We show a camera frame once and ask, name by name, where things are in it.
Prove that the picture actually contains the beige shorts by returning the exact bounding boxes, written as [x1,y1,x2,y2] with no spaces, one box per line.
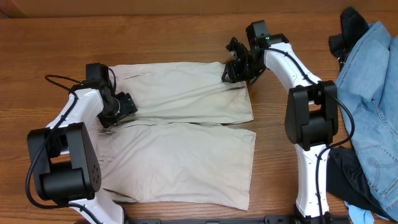
[90,62,256,210]

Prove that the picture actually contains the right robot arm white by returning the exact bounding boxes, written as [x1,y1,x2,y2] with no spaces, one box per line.
[221,21,338,223]

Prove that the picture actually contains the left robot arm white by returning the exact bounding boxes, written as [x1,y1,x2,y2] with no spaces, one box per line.
[25,63,137,223]

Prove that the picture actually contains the blue denim jeans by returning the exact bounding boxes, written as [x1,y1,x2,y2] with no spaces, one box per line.
[336,22,397,220]

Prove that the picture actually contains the black garment near base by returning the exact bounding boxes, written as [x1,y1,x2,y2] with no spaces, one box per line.
[326,147,393,223]

